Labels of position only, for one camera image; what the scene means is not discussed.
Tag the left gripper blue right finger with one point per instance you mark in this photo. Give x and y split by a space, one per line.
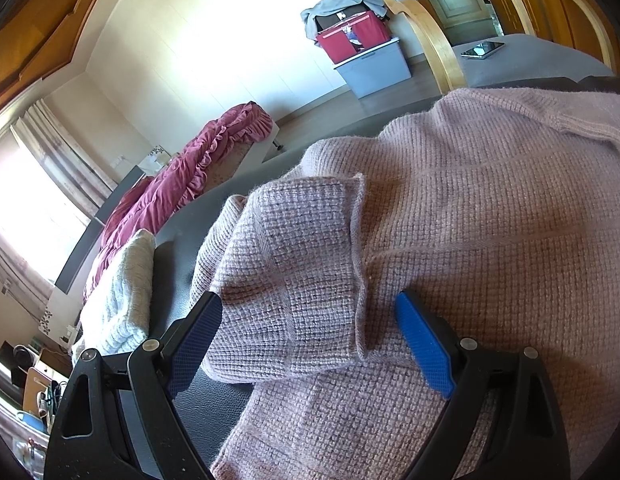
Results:
526 438

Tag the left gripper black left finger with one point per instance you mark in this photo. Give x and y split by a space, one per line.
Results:
90 437

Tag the pink knit sweater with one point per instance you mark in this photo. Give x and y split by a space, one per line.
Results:
500 208

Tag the white knit folded garment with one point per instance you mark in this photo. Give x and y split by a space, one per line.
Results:
116 317

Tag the pink ruffled bedding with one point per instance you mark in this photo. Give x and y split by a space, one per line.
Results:
153 200

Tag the striped curtain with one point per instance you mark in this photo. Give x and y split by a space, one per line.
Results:
62 158

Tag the grey chair with wooden arms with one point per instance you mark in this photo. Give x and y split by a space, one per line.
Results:
446 28

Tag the smartphone on chair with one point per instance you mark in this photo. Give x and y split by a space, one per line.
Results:
482 50

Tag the grey plastic bin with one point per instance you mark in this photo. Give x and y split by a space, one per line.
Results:
376 69

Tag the red storage box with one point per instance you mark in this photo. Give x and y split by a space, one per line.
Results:
353 35

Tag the grey cloth on box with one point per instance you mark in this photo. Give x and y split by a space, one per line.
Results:
326 8

